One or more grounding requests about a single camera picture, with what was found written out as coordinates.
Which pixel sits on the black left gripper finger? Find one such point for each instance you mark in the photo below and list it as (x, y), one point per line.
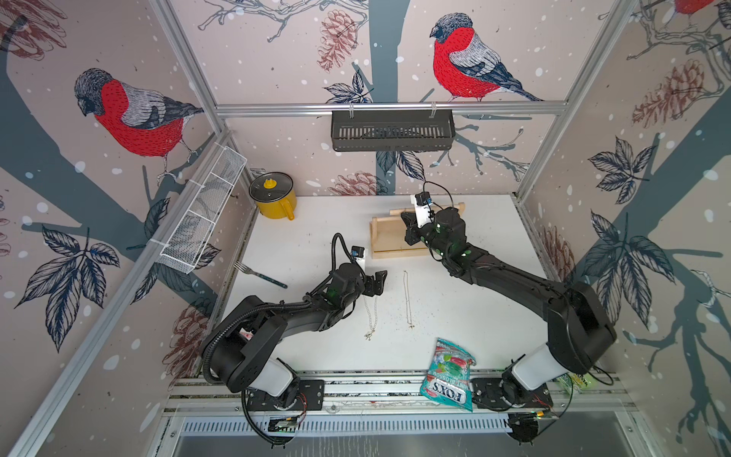
(373, 287)
(379, 278)

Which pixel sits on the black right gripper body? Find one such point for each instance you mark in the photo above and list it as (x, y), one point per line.
(436, 243)

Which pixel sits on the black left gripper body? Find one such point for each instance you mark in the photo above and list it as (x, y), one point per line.
(356, 293)

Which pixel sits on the wooden jewelry display stand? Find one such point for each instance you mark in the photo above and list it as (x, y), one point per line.
(387, 236)

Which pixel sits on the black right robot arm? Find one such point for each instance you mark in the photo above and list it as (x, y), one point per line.
(579, 331)

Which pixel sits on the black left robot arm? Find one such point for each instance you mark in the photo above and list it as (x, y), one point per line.
(238, 352)

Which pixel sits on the yellow pot with lid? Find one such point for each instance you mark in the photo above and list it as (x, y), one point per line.
(274, 195)

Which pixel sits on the Fox's candy bag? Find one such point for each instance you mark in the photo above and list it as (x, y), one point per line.
(447, 381)

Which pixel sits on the green paper label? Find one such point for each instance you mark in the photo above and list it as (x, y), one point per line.
(575, 383)

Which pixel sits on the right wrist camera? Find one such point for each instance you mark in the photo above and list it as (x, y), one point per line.
(422, 207)

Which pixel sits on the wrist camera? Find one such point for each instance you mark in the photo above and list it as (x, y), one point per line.
(422, 207)
(359, 254)

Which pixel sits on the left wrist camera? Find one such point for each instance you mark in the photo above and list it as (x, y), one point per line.
(359, 254)

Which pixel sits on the black hanging wire basket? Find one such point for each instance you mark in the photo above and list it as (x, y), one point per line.
(392, 131)

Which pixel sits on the fork with green handle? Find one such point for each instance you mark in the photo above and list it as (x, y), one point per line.
(249, 271)

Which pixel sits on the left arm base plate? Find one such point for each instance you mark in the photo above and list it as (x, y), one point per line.
(301, 395)

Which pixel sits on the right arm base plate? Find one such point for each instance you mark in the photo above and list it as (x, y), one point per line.
(501, 395)

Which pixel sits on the white wire wall shelf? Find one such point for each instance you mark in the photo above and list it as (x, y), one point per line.
(184, 249)

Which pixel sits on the aluminium front rail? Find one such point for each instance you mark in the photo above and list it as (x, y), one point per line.
(376, 392)

